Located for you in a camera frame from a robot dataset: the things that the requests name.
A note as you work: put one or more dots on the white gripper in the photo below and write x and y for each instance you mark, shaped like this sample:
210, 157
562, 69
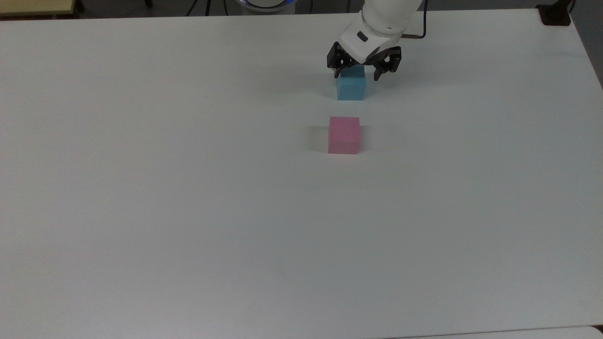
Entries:
370, 44

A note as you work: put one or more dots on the blue cube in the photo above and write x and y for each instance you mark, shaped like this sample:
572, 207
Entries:
351, 88

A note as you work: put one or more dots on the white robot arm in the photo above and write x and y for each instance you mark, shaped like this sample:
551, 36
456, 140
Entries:
391, 14

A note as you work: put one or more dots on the pink cube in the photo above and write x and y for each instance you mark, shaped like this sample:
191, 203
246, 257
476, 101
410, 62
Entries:
344, 135

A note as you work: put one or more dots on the black corner table clamp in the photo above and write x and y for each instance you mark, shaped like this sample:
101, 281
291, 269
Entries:
556, 14

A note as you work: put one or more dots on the light wooden table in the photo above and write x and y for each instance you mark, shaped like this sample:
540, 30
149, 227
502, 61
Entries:
35, 6

